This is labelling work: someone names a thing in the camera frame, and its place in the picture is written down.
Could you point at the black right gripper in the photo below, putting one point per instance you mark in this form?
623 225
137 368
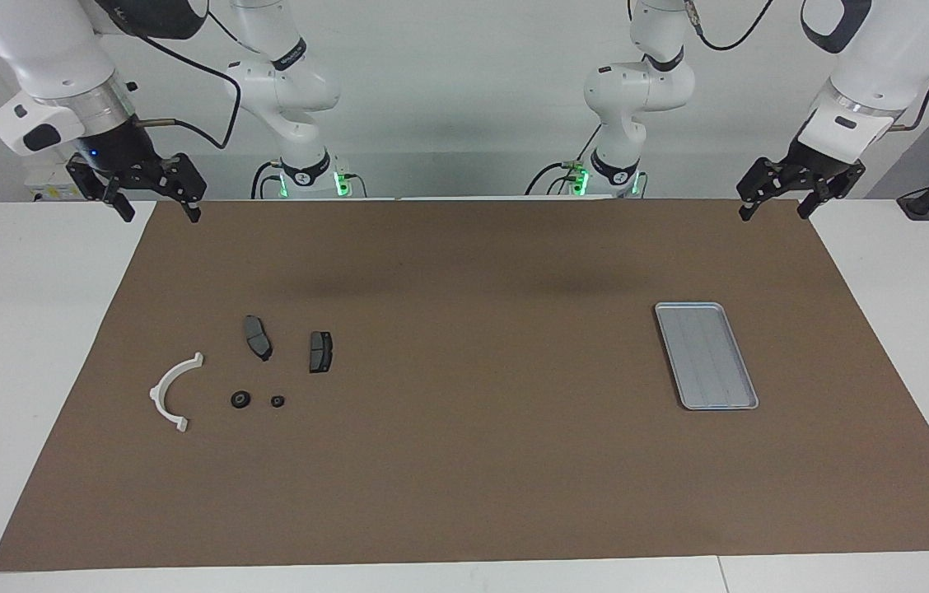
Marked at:
114 152

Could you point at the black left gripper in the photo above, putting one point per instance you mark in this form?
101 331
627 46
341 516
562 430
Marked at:
802 169

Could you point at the large black bearing gear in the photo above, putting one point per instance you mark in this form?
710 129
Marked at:
240 399

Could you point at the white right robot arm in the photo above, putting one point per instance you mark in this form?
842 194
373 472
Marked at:
44 41

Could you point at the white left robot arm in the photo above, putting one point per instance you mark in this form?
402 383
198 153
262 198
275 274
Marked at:
884 49

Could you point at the grey metal tray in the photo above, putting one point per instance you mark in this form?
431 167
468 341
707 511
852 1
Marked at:
706 356

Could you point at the white power box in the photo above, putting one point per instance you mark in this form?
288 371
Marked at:
44 185

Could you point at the long curved grey brake pad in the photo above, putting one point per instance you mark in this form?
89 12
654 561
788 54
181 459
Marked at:
255 333

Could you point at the short rectangular grey brake pad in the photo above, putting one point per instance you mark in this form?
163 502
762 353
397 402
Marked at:
319 352

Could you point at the brown table mat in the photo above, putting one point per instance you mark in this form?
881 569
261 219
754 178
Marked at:
464 461

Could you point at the white curved plastic bracket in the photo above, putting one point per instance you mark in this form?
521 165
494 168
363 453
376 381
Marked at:
161 385

